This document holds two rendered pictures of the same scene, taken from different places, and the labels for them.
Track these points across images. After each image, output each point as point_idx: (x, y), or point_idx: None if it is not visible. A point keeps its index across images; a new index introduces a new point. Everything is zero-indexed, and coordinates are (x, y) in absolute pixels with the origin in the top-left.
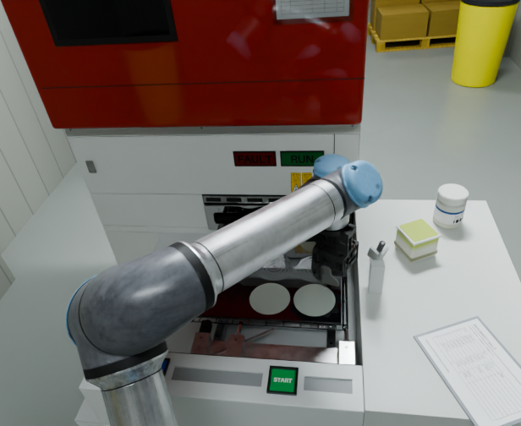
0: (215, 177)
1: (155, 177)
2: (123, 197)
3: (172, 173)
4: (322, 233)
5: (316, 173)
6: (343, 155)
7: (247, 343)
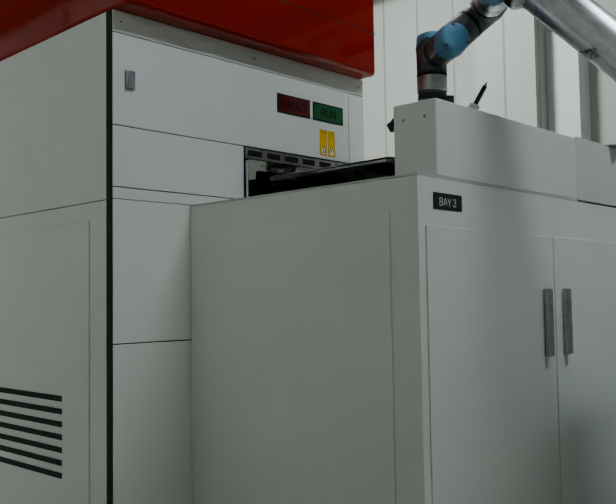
0: (258, 122)
1: (200, 112)
2: (155, 137)
3: (218, 110)
4: (437, 95)
5: (431, 35)
6: (354, 117)
7: None
